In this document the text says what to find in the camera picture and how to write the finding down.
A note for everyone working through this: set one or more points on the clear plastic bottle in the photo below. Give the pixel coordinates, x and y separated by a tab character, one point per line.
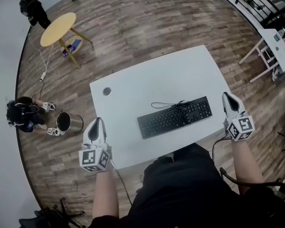
281	31

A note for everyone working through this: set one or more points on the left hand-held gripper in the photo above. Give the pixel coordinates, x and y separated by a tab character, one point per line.
92	158

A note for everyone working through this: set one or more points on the shiny metal waste bin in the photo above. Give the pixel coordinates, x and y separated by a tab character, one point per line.
74	122

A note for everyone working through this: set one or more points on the person's left forearm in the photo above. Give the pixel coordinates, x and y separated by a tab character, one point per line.
105	198

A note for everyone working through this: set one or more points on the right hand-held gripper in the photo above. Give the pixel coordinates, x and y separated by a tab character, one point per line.
242	127

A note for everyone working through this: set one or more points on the blue book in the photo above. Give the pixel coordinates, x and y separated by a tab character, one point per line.
76	43

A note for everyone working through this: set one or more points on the small green can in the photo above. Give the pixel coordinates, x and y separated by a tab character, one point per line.
276	38

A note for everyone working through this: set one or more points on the round wooden table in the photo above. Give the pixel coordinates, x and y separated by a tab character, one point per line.
58	28

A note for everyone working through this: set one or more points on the white rectangular desk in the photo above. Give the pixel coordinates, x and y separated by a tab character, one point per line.
156	75

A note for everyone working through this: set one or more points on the person's right forearm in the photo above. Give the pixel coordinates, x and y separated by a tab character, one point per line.
244	163

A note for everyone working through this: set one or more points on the white power strip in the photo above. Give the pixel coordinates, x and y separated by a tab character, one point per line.
43	76

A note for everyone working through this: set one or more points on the small white table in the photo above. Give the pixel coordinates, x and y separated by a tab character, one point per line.
282	58

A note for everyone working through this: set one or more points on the person's black clothing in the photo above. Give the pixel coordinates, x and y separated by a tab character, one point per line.
185	193

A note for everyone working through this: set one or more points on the black keyboard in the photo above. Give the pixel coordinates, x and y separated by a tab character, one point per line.
161	122

